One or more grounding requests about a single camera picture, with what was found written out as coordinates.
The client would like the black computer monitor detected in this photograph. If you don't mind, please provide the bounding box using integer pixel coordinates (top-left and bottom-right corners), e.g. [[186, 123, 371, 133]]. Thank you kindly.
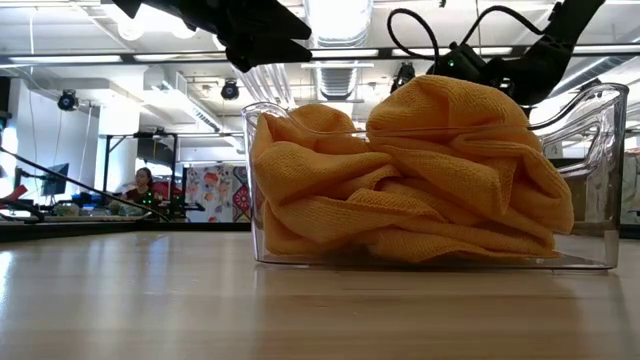
[[41, 162, 71, 197]]

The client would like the person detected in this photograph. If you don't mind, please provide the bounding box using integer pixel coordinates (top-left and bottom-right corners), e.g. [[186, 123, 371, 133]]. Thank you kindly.
[[122, 167, 165, 206]]

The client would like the clear plastic basket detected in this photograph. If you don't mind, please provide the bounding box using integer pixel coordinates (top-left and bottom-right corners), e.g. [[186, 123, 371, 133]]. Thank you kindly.
[[241, 82, 630, 271]]

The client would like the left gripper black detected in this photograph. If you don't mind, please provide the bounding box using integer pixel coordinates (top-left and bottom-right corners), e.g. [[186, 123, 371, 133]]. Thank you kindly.
[[110, 0, 315, 75]]

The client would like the white rectangular air duct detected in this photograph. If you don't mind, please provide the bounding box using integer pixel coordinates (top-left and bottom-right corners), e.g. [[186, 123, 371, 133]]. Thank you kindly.
[[142, 67, 225, 135]]

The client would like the colourful patchwork quilt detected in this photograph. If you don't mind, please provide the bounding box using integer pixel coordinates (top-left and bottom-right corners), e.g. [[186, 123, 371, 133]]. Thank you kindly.
[[231, 164, 252, 224]]

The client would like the white pipe bundle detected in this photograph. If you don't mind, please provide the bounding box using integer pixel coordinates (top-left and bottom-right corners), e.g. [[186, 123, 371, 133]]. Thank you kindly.
[[232, 62, 294, 110]]

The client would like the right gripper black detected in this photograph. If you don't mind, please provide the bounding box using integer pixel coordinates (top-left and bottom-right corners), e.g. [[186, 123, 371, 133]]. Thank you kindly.
[[428, 42, 517, 96]]

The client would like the black overhead light bar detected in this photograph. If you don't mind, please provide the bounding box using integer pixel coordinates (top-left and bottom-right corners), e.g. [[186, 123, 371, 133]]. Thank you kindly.
[[0, 44, 640, 65]]

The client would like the ribbed silver ventilation duct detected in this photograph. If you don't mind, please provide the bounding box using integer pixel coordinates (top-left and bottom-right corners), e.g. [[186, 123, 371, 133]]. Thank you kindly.
[[303, 0, 375, 104]]

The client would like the white floral print cloth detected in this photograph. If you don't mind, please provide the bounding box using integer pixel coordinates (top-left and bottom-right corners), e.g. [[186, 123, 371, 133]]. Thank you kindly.
[[183, 163, 235, 224]]

